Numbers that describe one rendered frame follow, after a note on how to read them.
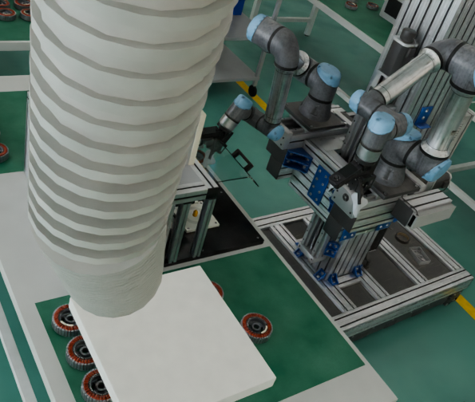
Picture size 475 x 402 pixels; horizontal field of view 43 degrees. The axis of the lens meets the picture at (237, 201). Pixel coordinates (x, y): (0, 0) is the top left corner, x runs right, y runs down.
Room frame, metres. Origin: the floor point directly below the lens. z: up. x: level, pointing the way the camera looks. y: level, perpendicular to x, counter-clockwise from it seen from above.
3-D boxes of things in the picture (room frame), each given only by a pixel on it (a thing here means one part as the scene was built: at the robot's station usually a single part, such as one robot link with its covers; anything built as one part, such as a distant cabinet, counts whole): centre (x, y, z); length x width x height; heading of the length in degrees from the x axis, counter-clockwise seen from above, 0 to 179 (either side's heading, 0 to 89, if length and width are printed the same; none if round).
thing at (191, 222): (1.86, 0.14, 0.78); 0.15 x 0.15 x 0.01; 42
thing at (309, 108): (2.54, -0.22, 1.09); 0.15 x 0.15 x 0.10
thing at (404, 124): (1.80, -0.40, 1.45); 0.11 x 0.11 x 0.08; 52
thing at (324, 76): (2.55, -0.21, 1.20); 0.13 x 0.12 x 0.14; 57
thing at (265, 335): (1.40, -0.19, 0.77); 0.11 x 0.11 x 0.04
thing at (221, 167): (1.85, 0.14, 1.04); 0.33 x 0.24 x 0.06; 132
